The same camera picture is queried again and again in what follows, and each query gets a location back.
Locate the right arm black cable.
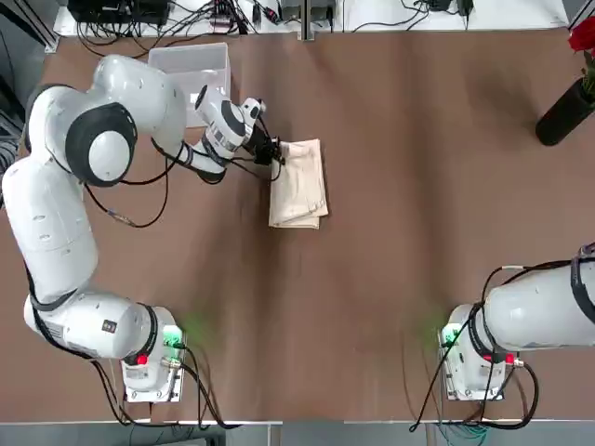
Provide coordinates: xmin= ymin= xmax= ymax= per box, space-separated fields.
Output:
xmin=411 ymin=258 xmax=580 ymax=431

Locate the aluminium side frame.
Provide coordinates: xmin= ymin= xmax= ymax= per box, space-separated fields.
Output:
xmin=25 ymin=0 xmax=60 ymax=56

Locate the pink usb hub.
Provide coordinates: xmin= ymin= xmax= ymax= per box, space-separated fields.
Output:
xmin=209 ymin=3 xmax=234 ymax=34

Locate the black cylinder vase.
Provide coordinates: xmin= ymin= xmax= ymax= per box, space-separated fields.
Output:
xmin=534 ymin=76 xmax=595 ymax=148

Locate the clear plastic box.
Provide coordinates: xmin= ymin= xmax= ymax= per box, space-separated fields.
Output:
xmin=147 ymin=42 xmax=232 ymax=129

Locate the aluminium camera post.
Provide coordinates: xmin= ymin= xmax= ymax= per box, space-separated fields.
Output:
xmin=298 ymin=0 xmax=318 ymax=43

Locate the black electronics case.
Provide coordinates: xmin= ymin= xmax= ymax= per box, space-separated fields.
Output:
xmin=67 ymin=0 xmax=169 ymax=25

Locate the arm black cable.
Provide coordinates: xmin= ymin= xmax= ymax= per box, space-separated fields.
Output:
xmin=82 ymin=138 xmax=187 ymax=230
xmin=411 ymin=258 xmax=580 ymax=431

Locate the cream tablecloth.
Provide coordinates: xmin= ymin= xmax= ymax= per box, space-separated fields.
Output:
xmin=268 ymin=138 xmax=332 ymax=230

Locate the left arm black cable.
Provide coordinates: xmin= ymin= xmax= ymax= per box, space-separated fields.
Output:
xmin=82 ymin=138 xmax=187 ymax=230

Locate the red rose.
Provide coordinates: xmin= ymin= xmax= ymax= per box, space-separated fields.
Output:
xmin=566 ymin=17 xmax=595 ymax=97

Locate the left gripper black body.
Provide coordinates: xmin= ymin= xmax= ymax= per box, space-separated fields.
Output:
xmin=242 ymin=125 xmax=275 ymax=166

